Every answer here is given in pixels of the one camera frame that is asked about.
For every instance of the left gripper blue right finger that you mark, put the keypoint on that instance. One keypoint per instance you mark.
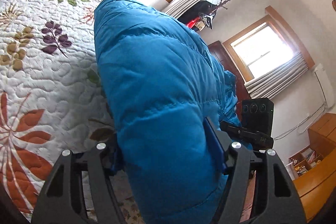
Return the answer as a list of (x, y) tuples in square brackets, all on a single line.
[(216, 150)]

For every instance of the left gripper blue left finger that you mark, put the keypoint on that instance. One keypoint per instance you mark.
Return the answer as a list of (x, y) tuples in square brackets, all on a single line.
[(115, 155)]

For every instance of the blue puffer jacket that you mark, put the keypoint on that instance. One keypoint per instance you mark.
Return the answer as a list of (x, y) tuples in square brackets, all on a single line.
[(161, 82)]

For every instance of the coat rack with clothes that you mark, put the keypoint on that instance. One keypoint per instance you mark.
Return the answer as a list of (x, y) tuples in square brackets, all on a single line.
[(201, 15)]

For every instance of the dark wooden headboard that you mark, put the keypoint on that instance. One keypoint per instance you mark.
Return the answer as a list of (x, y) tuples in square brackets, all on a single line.
[(224, 58)]

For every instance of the wooden desk with shelf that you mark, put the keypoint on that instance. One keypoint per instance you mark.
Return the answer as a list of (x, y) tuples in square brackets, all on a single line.
[(315, 166)]

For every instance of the white air conditioner unit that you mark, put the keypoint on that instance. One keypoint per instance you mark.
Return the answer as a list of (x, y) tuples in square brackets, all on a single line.
[(325, 85)]

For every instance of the floral quilted bedspread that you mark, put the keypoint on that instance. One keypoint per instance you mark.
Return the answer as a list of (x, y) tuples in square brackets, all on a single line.
[(51, 93)]

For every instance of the black camera box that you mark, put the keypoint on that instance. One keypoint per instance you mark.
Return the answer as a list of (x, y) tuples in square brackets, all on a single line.
[(257, 115)]

